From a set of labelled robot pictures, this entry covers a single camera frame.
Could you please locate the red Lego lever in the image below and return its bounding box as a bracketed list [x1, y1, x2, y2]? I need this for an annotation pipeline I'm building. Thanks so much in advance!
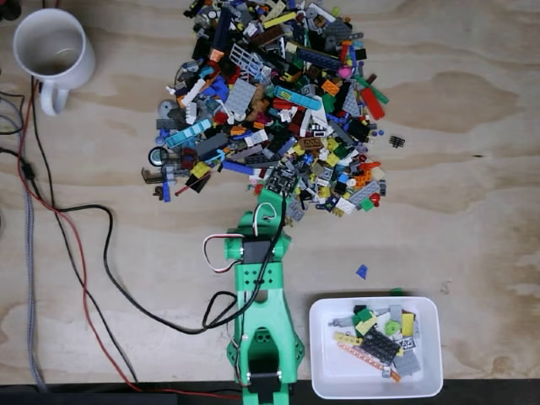
[175, 176, 204, 197]

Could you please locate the dark grey Lego brick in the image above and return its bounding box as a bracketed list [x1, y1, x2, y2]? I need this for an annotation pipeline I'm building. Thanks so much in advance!
[196, 133, 230, 158]

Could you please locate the grey studded Lego plate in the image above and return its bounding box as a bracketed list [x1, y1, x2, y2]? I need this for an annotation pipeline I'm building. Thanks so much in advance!
[354, 181, 383, 203]

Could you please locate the light blue Lego car piece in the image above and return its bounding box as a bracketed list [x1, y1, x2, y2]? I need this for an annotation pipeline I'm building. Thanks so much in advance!
[164, 118, 213, 149]

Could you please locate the long light blue Lego plate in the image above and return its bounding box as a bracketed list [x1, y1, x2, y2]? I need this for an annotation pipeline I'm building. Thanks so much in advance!
[273, 85, 324, 112]

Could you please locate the large grey Lego plate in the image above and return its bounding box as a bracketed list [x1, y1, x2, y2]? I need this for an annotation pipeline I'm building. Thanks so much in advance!
[225, 78, 259, 116]

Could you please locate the grey Lego wedge plate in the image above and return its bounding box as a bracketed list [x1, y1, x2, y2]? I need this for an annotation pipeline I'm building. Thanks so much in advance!
[341, 88, 362, 117]

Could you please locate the red Lego plate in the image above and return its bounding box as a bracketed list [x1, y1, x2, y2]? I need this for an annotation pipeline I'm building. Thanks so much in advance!
[359, 86, 387, 122]

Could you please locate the white Lego lattice fence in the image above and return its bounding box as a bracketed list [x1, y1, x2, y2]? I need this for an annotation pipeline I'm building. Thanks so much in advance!
[229, 43, 261, 71]

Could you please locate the pale yellow Lego piece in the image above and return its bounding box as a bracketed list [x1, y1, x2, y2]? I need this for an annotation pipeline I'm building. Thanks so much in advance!
[355, 316, 379, 335]

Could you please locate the long dark blue Lego plate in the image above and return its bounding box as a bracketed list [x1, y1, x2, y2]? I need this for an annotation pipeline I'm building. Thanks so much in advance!
[294, 44, 342, 72]

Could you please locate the black studded Lego plate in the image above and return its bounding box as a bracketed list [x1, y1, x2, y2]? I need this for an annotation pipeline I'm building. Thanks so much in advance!
[358, 327, 402, 366]

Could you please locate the white plastic bin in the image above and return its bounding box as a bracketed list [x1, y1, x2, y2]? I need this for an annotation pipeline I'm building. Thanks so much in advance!
[309, 296, 444, 400]

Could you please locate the yellow Lego brick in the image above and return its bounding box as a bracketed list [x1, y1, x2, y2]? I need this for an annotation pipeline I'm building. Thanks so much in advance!
[400, 311, 417, 338]

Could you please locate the long navy Lego piece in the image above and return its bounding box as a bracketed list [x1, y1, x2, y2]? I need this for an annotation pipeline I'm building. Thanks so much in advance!
[210, 8, 234, 54]

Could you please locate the long yellow Lego tile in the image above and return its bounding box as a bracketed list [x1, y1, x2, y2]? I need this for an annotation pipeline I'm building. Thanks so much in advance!
[260, 11, 298, 30]

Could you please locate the orange Technic beam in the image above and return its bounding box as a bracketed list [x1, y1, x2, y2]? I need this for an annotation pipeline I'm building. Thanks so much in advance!
[336, 340, 401, 383]

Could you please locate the white ceramic mug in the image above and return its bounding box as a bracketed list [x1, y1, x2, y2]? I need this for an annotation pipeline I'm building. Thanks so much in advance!
[12, 8, 97, 117]

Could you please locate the white red black servo cable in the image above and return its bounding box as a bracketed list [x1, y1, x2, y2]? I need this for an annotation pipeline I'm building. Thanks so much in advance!
[202, 234, 240, 275]
[251, 202, 280, 237]

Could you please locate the black camera circuit board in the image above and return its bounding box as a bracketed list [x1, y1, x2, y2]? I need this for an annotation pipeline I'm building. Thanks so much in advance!
[266, 166, 300, 198]

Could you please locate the thick black cable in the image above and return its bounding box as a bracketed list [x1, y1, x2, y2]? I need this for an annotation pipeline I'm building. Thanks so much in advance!
[53, 204, 240, 334]

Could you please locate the red wire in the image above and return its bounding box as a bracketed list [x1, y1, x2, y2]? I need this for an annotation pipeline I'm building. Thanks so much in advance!
[16, 78, 244, 401]

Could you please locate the thin black wire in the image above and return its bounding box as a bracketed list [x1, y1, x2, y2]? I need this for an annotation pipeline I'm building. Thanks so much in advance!
[30, 82, 139, 383]

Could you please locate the grey braided cable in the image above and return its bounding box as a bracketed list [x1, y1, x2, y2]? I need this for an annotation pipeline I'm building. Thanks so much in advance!
[19, 105, 46, 392]

